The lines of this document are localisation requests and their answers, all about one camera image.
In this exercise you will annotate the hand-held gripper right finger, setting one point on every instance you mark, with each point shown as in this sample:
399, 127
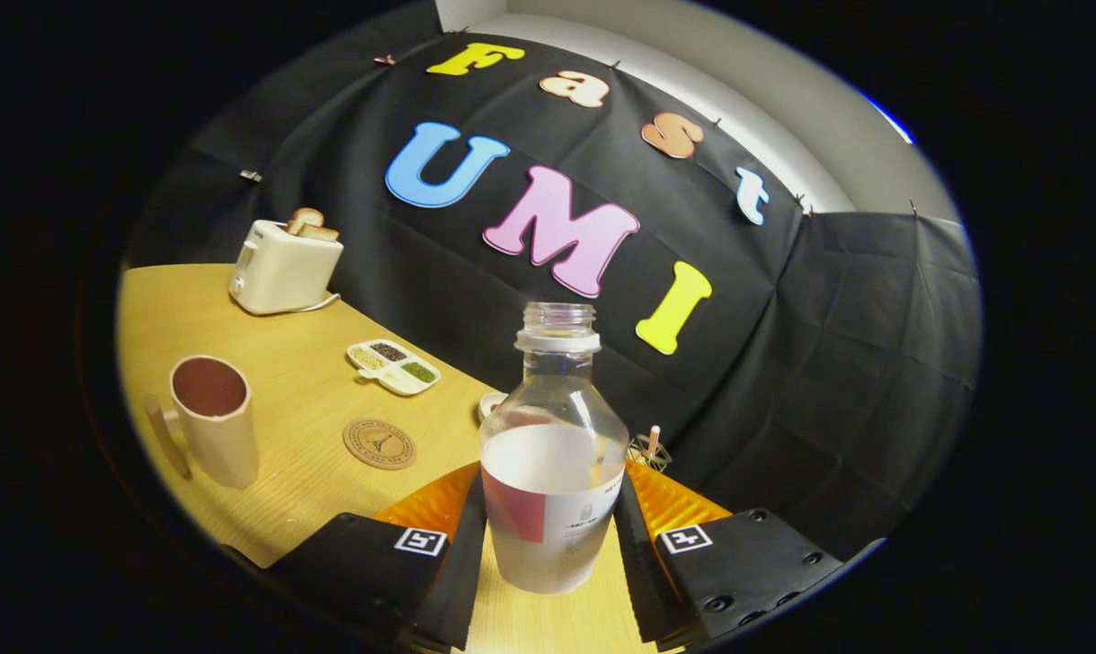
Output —
634, 572

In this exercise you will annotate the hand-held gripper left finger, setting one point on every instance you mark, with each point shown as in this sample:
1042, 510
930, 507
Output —
461, 581

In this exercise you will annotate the clear plastic juice bottle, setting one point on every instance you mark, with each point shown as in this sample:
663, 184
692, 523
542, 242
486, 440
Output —
552, 509

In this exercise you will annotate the round cork coaster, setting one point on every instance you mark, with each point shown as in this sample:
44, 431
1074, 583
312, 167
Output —
380, 443

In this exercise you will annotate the round white plate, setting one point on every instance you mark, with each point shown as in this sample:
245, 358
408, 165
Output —
490, 404

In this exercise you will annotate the white divided spice tray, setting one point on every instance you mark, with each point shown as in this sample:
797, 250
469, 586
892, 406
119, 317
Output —
393, 367

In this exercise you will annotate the wooden table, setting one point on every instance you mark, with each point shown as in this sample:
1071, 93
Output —
302, 381

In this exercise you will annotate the black backdrop cloth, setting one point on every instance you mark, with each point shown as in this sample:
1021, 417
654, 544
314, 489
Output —
784, 363

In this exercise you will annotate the cream white toaster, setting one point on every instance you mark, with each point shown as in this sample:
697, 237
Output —
284, 272

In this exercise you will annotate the toast slice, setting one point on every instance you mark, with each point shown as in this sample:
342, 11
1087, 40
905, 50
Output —
320, 232
307, 218

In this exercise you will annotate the small wooden frame ornament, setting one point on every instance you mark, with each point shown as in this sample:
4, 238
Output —
652, 447

